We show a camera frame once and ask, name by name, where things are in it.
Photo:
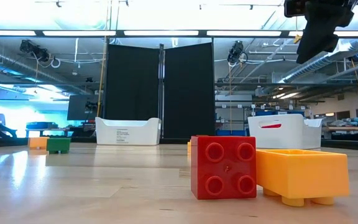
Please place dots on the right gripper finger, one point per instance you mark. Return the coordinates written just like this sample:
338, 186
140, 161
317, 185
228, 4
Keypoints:
319, 40

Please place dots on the red long block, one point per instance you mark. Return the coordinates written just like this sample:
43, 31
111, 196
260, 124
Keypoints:
272, 126

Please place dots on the yellow-orange medium block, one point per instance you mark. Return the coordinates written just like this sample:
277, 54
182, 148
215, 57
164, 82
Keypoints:
38, 143
301, 174

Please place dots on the green medium block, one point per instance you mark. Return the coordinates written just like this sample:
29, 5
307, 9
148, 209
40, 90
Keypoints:
58, 145

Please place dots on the ceiling light strip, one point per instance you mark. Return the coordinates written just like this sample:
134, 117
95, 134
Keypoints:
8, 33
160, 33
350, 33
244, 33
79, 33

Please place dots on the wooden workbench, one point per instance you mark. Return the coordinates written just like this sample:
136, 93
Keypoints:
346, 128

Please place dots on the white plastic bin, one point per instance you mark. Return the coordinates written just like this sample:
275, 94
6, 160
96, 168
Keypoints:
287, 137

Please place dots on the red medium block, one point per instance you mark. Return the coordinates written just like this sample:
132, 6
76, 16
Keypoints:
224, 168

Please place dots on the yellow long block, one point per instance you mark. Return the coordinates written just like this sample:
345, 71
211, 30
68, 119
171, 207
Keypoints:
189, 147

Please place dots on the black folding divider screen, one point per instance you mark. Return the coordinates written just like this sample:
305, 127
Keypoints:
132, 90

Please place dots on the white bin with printed label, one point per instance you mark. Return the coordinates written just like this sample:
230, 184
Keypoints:
126, 132

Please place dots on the dark computer monitor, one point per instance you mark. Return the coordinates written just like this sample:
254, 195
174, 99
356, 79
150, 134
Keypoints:
79, 107

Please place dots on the blue workbench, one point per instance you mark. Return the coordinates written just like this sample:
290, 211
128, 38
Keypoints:
42, 125

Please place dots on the silver ventilation duct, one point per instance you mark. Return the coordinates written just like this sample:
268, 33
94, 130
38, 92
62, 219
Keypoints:
315, 63
2, 57

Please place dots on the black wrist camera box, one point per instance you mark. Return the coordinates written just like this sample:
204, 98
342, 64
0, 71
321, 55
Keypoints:
294, 7

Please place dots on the black ceiling-hung camera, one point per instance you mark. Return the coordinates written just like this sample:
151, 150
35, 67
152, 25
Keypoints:
34, 49
236, 53

